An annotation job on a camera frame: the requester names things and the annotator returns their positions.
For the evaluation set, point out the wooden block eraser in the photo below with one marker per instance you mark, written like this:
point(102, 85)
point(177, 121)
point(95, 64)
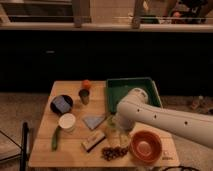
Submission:
point(92, 140)

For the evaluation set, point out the green tray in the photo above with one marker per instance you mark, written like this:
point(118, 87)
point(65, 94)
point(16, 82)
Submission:
point(117, 88)

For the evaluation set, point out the orange ball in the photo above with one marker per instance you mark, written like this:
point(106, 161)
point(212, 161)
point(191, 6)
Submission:
point(86, 84)

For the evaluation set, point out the metal cup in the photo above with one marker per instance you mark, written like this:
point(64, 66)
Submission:
point(84, 96)

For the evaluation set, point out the blue triangular cloth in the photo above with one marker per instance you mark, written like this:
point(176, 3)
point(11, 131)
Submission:
point(92, 122)

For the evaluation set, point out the black pole stand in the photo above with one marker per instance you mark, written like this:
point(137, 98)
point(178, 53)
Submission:
point(23, 153)

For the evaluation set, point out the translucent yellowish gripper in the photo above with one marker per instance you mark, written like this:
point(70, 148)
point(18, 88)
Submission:
point(124, 138)

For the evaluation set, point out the black bowl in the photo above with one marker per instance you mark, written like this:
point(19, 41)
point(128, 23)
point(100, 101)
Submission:
point(67, 98)

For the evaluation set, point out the green plastic cup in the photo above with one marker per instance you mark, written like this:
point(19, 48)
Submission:
point(111, 130)

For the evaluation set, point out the orange bowl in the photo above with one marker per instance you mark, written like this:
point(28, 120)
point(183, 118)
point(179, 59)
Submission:
point(146, 146)

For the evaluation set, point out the white round container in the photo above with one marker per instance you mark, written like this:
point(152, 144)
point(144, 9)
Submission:
point(67, 122)

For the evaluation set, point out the wooden table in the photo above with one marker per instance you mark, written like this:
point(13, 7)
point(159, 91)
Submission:
point(70, 152)

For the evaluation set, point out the blue sponge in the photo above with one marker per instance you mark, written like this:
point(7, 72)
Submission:
point(61, 105)

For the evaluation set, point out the bunch of purple grapes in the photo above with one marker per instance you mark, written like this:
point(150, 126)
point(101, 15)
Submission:
point(110, 153)

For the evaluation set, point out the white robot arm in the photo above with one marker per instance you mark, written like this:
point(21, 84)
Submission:
point(134, 107)

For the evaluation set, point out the green cucumber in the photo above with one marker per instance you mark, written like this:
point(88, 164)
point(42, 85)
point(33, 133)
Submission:
point(54, 143)

